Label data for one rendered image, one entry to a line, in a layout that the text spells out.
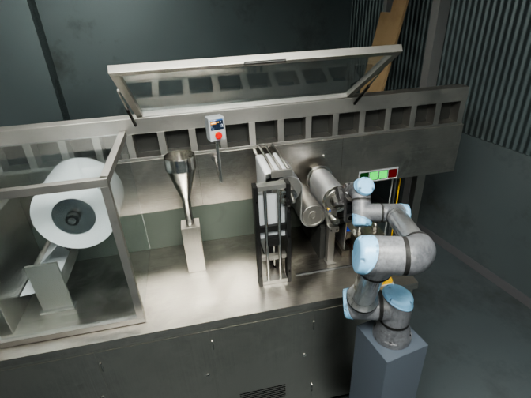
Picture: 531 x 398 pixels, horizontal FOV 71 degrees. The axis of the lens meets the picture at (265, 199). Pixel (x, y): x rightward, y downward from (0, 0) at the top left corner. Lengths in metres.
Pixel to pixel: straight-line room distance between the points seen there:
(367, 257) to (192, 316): 0.93
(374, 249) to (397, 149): 1.25
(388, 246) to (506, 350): 2.08
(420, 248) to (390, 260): 0.09
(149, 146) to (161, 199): 0.28
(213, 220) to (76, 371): 0.96
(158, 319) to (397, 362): 1.01
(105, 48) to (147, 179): 2.04
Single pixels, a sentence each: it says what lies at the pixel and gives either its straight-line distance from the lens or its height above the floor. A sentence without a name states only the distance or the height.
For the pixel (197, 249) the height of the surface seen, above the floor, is 1.04.
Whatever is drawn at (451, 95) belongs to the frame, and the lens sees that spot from 2.37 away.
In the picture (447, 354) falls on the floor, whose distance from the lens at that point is 2.93.
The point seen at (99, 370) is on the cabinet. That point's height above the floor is 0.70.
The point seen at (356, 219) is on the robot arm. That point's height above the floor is 1.36.
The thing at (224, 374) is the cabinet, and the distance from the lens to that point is 2.05.
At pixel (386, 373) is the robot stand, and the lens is 1.66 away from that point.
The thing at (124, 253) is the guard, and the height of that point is 1.28.
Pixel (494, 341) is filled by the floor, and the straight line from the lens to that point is 3.14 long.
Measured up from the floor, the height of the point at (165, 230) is 1.01.
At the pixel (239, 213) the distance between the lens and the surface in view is 2.13.
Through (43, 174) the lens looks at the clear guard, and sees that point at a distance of 1.62.
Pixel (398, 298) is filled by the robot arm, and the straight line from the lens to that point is 1.52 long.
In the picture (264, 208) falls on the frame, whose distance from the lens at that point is 1.61.
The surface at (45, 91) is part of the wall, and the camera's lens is 3.47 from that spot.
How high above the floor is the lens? 2.14
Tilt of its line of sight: 29 degrees down
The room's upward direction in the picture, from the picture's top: 3 degrees counter-clockwise
